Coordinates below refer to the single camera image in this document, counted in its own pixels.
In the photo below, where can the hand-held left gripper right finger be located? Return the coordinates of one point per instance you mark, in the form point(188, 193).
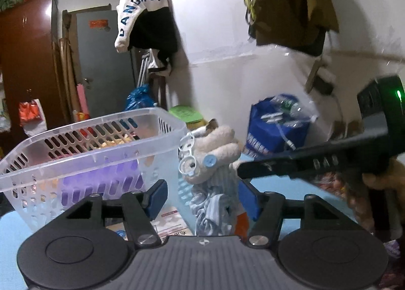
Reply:
point(249, 200)

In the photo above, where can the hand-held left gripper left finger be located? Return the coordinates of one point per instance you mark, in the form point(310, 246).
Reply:
point(158, 197)

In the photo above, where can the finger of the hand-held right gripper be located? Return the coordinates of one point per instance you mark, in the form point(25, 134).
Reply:
point(294, 160)

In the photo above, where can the plush bear with glasses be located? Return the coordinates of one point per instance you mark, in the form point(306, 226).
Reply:
point(218, 147)

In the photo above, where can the clear plastic basket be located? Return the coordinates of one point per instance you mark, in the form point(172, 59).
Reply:
point(95, 157)

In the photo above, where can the person's right hand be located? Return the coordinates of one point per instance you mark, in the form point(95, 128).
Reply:
point(375, 183)

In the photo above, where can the printed paper booklet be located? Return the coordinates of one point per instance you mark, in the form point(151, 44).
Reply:
point(171, 223)

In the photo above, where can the blue shopping bag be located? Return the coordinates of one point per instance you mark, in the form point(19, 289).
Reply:
point(269, 139)

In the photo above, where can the clear plastic bottle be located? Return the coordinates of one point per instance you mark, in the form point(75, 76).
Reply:
point(289, 106)

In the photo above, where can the purple item in basket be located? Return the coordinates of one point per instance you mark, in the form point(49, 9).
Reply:
point(101, 182)

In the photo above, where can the green lidded container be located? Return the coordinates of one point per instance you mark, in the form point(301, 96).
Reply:
point(185, 112)

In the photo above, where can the blue plastic bag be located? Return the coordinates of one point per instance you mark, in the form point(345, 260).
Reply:
point(140, 97)

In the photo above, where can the pink roll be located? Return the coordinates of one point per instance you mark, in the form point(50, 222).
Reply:
point(82, 103)

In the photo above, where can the grey door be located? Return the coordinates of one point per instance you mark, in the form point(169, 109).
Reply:
point(101, 65)

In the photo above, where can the olive hanging jacket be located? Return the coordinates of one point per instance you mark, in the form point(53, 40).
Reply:
point(284, 8)

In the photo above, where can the red plastic bag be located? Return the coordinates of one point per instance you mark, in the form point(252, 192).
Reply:
point(30, 114)

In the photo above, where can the wooden boards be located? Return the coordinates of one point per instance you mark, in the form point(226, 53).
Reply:
point(65, 71)

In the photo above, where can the brown wooden wardrobe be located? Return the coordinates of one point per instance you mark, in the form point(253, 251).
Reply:
point(28, 55)

